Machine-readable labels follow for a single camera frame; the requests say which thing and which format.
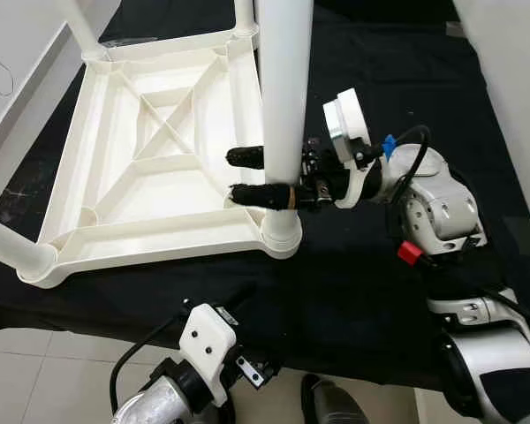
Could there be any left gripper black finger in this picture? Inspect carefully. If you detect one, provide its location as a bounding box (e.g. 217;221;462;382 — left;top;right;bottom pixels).
219;281;258;312
236;352;281;390

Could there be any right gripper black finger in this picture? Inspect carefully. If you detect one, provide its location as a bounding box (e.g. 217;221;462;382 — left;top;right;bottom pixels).
227;181;325;213
225;146;267;171

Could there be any white plastic children table top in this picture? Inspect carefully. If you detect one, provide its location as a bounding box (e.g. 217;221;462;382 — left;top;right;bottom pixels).
18;22;304;291

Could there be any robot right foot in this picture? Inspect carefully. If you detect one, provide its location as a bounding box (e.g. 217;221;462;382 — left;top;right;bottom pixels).
300;374;373;424

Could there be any black tablecloth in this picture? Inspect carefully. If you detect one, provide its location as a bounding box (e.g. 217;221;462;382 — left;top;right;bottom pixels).
0;0;530;395

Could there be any clear plastic bag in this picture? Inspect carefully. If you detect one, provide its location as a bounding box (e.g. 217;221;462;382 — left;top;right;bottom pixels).
0;168;46;227

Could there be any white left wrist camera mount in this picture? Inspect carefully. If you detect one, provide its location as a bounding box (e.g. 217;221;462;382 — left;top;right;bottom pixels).
178;305;242;408

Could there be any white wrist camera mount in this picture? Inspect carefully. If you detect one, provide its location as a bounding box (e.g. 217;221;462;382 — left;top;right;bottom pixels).
178;305;242;408
322;88;386;209

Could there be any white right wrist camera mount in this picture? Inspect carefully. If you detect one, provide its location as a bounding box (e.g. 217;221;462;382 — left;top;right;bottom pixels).
322;88;386;209

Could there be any blue cable connector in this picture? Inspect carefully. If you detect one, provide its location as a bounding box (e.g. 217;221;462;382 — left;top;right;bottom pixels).
382;134;399;161

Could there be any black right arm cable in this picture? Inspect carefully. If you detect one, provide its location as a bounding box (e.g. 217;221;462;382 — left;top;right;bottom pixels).
384;124;530;356

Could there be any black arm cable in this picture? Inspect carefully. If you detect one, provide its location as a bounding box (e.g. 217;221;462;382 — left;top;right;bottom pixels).
109;300;196;413
384;124;530;356

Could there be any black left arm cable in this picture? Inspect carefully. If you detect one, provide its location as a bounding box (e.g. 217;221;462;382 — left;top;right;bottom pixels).
109;300;196;413

